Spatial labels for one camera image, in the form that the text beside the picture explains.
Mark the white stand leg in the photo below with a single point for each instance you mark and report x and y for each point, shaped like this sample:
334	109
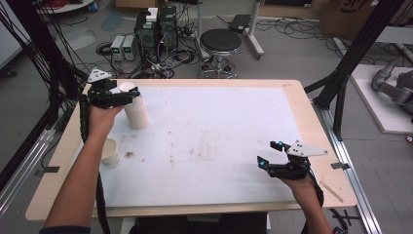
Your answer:
256	35

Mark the stack of white paper cups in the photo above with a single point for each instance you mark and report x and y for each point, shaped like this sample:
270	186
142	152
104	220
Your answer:
138	118

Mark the small white box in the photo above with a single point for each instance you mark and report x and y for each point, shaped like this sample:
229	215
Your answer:
152	14

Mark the black tape strip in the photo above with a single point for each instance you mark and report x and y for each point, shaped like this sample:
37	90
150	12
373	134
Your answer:
340	165
48	170

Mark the white table mat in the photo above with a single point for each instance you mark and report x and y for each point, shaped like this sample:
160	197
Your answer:
207	136

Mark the cardboard box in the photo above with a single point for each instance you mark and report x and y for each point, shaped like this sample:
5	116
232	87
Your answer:
347	19

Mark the black metal frame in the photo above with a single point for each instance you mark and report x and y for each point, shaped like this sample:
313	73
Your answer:
357	48

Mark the person's right hand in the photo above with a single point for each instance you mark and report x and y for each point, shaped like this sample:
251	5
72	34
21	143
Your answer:
300	190

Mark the black computer tower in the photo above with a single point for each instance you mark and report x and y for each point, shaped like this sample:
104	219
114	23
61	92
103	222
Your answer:
146	37
168	29

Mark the thin wooden stick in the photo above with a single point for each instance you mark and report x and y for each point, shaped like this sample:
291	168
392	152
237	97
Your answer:
331	192

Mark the black clamp parts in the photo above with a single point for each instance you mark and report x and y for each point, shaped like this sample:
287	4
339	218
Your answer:
342	219

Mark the single white paper cup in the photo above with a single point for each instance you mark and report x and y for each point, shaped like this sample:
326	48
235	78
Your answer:
127	86
112	154

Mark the flat black device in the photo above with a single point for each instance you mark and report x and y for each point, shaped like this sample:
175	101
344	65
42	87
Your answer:
239	22

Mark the person's left hand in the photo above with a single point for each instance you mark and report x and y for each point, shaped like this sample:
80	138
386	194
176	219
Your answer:
100	122

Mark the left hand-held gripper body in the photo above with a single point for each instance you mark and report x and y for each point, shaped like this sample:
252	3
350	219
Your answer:
99	75

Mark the white table leg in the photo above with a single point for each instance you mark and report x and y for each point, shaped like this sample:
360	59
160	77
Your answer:
268	222

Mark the black round stool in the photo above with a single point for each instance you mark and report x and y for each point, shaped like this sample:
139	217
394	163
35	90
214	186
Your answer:
220	40

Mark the aluminium rail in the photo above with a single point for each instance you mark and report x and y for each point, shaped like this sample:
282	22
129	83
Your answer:
22	175
350	182

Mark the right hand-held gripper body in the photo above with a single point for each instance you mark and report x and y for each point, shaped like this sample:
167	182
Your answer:
305	149

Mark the person's dark clothing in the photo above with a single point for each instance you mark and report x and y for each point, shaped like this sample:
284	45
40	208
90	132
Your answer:
201	226

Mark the grey power supply unit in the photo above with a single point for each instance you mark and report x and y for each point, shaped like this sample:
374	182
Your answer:
129	48
117	48

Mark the white platform board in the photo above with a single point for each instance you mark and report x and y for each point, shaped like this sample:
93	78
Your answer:
380	110

